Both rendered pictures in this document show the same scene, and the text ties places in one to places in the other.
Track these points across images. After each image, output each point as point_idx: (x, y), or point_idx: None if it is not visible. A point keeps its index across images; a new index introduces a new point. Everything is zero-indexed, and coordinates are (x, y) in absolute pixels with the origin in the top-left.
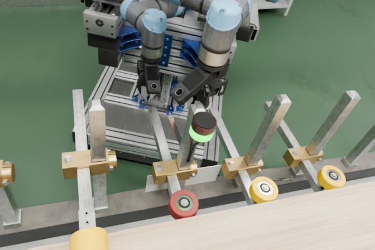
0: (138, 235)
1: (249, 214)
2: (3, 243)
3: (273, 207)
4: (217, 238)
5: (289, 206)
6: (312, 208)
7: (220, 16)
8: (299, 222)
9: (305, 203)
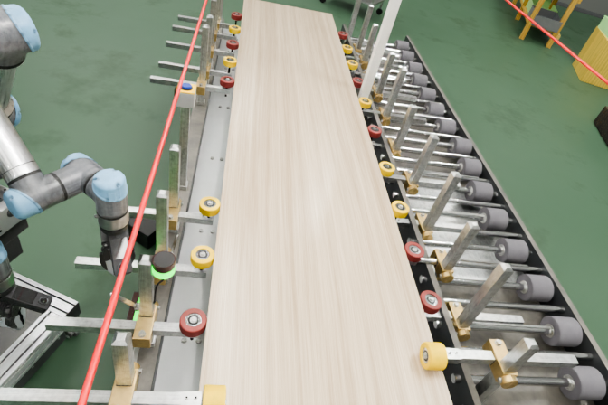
0: (209, 364)
1: (220, 276)
2: None
3: (220, 257)
4: (231, 306)
5: (223, 246)
6: (230, 231)
7: (119, 189)
8: (237, 246)
9: (224, 234)
